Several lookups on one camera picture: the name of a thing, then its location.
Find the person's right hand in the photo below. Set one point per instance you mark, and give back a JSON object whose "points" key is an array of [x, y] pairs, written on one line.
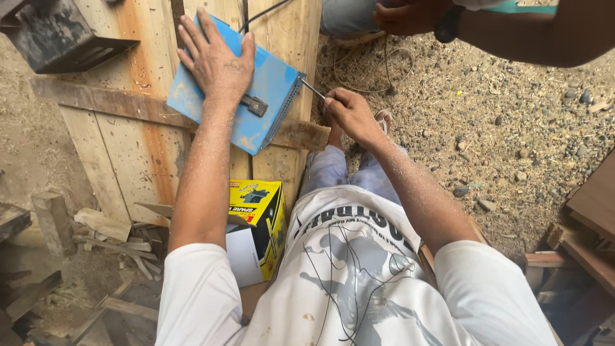
{"points": [[352, 115]]}

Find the person's left hand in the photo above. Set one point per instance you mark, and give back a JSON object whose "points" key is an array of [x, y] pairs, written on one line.
{"points": [[218, 65]]}

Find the person's right fingers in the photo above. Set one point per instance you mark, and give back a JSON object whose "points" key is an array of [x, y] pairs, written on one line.
{"points": [[331, 103]]}

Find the screwdriver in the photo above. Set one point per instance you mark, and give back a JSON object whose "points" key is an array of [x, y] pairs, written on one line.
{"points": [[313, 89]]}

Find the blue metal machine cover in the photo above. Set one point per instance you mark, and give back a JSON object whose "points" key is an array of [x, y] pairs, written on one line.
{"points": [[240, 96]]}

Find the sandal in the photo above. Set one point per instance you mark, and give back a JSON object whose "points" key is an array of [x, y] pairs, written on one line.
{"points": [[384, 120]]}

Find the wooden plank work table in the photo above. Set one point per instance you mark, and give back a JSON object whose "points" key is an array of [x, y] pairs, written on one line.
{"points": [[192, 110]]}

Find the black wristwatch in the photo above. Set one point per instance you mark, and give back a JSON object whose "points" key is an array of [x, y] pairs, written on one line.
{"points": [[448, 24]]}

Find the yellow and black cardboard box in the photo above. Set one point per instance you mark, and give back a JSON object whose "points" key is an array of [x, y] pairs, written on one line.
{"points": [[257, 226]]}

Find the pile of wood scraps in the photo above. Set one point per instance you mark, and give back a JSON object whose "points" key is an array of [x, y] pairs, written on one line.
{"points": [[115, 240]]}

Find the black metal machine housing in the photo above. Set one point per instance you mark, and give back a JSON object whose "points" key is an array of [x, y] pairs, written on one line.
{"points": [[57, 36]]}

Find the stack of wooden boards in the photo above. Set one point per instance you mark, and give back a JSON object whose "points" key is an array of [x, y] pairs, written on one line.
{"points": [[581, 240]]}

